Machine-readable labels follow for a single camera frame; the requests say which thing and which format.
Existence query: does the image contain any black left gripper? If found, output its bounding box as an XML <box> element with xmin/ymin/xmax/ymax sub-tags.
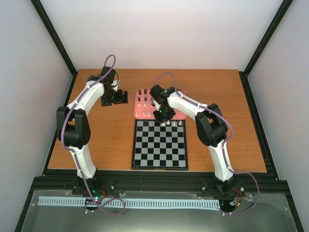
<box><xmin>101</xmin><ymin>88</ymin><xmax>128</xmax><ymax>106</ymax></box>

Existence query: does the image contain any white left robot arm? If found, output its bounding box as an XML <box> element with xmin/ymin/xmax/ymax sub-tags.
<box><xmin>56</xmin><ymin>66</ymin><xmax>128</xmax><ymax>195</ymax></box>

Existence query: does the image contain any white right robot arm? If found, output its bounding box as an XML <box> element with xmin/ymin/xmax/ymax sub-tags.
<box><xmin>150</xmin><ymin>85</ymin><xmax>233</xmax><ymax>182</ymax></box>

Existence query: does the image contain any pink piece tray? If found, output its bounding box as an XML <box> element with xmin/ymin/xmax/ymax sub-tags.
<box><xmin>134</xmin><ymin>89</ymin><xmax>188</xmax><ymax>119</ymax></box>

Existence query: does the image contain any black piece back row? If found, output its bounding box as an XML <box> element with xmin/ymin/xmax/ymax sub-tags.
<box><xmin>137</xmin><ymin>88</ymin><xmax>150</xmax><ymax>95</ymax></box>

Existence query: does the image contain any black and grey chessboard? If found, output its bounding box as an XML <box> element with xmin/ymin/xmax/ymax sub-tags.
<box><xmin>131</xmin><ymin>119</ymin><xmax>189</xmax><ymax>171</ymax></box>

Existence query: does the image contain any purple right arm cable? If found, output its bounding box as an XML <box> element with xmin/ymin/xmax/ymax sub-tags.
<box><xmin>154</xmin><ymin>72</ymin><xmax>260</xmax><ymax>216</ymax></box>

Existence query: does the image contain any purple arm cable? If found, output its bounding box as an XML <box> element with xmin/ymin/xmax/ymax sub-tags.
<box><xmin>60</xmin><ymin>54</ymin><xmax>126</xmax><ymax>216</ymax></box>
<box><xmin>154</xmin><ymin>72</ymin><xmax>260</xmax><ymax>216</ymax></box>

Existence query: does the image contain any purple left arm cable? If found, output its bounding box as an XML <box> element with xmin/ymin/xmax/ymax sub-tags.
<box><xmin>60</xmin><ymin>54</ymin><xmax>126</xmax><ymax>216</ymax></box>

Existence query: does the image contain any black aluminium frame rail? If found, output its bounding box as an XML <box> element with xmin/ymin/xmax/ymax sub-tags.
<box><xmin>30</xmin><ymin>169</ymin><xmax>290</xmax><ymax>196</ymax></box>

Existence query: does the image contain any light blue cable duct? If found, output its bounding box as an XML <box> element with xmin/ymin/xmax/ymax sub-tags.
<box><xmin>37</xmin><ymin>196</ymin><xmax>220</xmax><ymax>210</ymax></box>

